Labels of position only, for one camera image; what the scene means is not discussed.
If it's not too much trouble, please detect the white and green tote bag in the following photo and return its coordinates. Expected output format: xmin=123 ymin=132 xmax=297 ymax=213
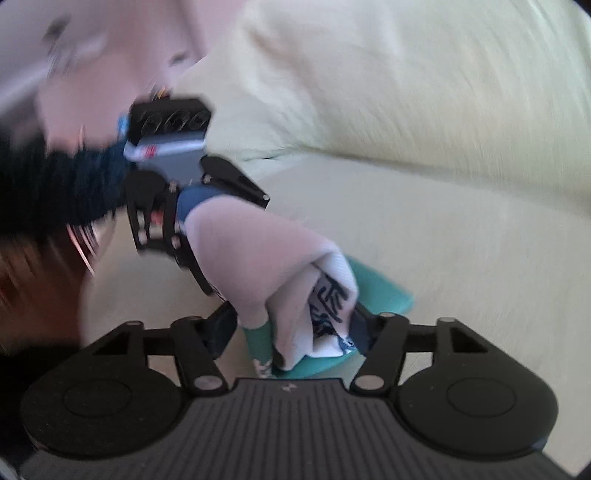
xmin=176 ymin=187 xmax=414 ymax=378

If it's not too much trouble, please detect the dark fuzzy left sleeve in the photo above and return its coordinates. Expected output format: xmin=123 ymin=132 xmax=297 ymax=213
xmin=1 ymin=137 xmax=136 ymax=246

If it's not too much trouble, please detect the pale green sofa back cushion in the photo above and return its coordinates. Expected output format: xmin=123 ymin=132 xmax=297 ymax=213
xmin=172 ymin=1 xmax=590 ymax=211

